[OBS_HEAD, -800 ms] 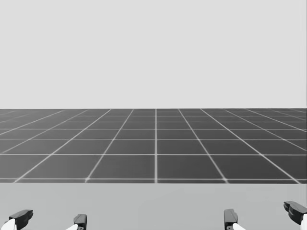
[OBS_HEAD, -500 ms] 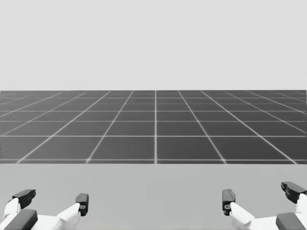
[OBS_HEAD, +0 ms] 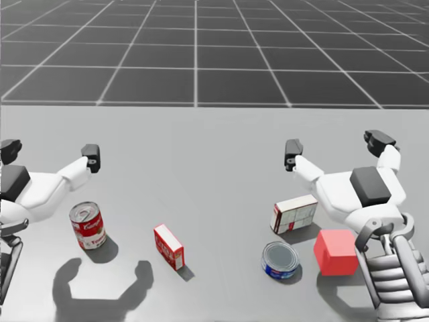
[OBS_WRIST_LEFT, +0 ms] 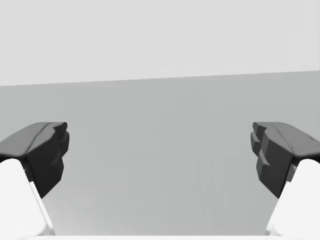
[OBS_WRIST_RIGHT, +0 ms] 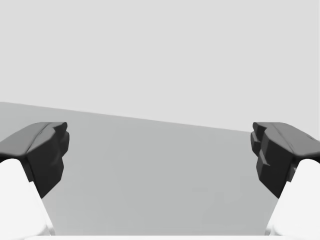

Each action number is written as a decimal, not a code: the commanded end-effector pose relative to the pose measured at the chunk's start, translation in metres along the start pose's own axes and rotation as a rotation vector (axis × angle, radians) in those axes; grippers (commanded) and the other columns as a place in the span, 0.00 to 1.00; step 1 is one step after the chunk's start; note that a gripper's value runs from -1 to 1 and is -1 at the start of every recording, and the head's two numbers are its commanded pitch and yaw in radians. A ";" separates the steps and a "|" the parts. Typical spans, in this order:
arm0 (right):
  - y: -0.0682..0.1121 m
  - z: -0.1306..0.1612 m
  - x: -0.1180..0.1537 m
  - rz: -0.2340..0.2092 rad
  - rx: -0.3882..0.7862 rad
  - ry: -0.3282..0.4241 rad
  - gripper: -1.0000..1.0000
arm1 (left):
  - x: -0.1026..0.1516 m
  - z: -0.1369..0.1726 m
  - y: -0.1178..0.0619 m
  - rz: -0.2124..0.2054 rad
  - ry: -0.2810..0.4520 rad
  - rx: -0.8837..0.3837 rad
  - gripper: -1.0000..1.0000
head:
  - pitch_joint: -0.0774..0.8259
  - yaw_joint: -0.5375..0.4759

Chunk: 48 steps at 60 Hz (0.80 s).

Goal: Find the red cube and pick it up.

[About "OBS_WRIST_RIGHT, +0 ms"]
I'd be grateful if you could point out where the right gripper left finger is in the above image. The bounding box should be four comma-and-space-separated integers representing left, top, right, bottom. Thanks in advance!
0, 121, 71, 237

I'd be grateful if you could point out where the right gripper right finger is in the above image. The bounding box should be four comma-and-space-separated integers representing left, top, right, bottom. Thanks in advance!
250, 121, 320, 237

